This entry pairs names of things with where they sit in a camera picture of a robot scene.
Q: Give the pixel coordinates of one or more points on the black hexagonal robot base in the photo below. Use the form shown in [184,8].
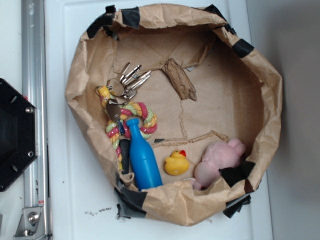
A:
[17,134]

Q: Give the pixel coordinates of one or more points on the brown wood chip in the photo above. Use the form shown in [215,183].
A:
[179,80]

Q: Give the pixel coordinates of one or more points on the brown paper bag bin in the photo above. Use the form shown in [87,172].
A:
[239,95]

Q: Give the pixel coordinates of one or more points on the yellow rubber duck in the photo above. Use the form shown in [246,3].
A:
[177,163]

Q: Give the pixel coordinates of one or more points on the silver key bunch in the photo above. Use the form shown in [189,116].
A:
[124,87]

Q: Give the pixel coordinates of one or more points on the blue plastic bottle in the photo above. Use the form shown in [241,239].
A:
[143,160]

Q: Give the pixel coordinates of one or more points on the pink plush toy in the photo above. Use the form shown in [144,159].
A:
[218,155]

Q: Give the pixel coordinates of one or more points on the colourful braided rope toy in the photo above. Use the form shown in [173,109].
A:
[116,129]

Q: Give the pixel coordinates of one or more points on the aluminium frame rail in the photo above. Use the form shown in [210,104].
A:
[35,222]

